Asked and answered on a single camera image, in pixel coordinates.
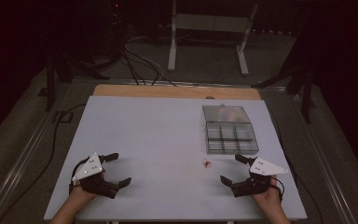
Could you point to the clear plastic compartment box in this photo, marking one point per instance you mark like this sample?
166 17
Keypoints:
230 130

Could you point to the small red and white item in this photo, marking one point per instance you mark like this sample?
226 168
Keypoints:
207 163

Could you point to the white metal stand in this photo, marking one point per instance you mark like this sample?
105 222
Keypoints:
211 23

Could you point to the person's right hand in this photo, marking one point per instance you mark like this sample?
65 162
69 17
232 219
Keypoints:
270 196

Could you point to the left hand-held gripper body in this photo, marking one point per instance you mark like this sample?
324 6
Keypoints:
90 169

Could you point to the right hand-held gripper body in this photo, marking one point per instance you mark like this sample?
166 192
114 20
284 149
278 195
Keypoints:
264 168

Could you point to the black stand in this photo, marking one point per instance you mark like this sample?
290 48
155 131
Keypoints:
59 71
301 84

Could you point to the person's left hand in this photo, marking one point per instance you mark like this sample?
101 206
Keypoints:
79 194

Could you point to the metal floor rail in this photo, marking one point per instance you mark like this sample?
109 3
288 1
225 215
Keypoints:
323 161
18 161

